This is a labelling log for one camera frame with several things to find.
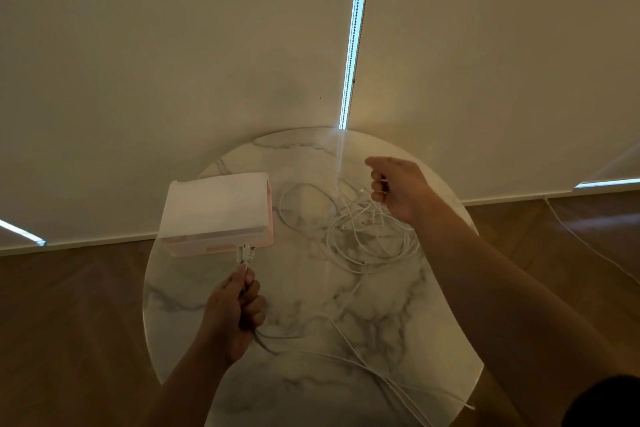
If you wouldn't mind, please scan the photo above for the person's left hand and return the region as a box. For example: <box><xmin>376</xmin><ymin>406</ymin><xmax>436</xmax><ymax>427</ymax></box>
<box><xmin>197</xmin><ymin>264</ymin><xmax>267</xmax><ymax>368</ymax></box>

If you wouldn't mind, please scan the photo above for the person's right hand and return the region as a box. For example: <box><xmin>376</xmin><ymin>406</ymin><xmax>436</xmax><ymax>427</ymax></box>
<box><xmin>365</xmin><ymin>156</ymin><xmax>441</xmax><ymax>226</ymax></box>

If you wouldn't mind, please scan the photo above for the tangle of white cables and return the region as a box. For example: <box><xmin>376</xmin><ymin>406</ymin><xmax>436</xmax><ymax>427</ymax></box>
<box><xmin>277</xmin><ymin>176</ymin><xmax>421</xmax><ymax>275</ymax></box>

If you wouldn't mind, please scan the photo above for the long white cable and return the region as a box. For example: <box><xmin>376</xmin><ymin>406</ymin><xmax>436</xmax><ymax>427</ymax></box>
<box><xmin>236</xmin><ymin>243</ymin><xmax>476</xmax><ymax>427</ymax></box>

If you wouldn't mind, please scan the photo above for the pink white storage box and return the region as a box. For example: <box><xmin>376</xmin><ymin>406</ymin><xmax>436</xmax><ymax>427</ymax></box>
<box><xmin>157</xmin><ymin>172</ymin><xmax>275</xmax><ymax>258</ymax></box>

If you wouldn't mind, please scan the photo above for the person's right forearm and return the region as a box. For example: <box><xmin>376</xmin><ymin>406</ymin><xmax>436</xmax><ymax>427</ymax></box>
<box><xmin>412</xmin><ymin>196</ymin><xmax>631</xmax><ymax>427</ymax></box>

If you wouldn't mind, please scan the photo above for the person's black clothing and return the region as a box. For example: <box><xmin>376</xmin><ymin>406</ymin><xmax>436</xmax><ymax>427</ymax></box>
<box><xmin>562</xmin><ymin>375</ymin><xmax>640</xmax><ymax>427</ymax></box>

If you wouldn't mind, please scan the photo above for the beige roller blind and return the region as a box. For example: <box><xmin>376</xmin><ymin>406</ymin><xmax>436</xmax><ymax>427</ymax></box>
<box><xmin>0</xmin><ymin>0</ymin><xmax>361</xmax><ymax>258</ymax></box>
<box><xmin>339</xmin><ymin>0</ymin><xmax>640</xmax><ymax>205</ymax></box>

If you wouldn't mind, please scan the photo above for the blind bead chain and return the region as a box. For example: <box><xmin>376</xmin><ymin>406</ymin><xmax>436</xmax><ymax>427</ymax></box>
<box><xmin>339</xmin><ymin>0</ymin><xmax>376</xmax><ymax>130</ymax></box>

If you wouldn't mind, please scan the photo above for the thin white floor cord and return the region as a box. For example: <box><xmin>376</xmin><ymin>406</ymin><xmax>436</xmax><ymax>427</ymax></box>
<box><xmin>543</xmin><ymin>197</ymin><xmax>640</xmax><ymax>285</ymax></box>

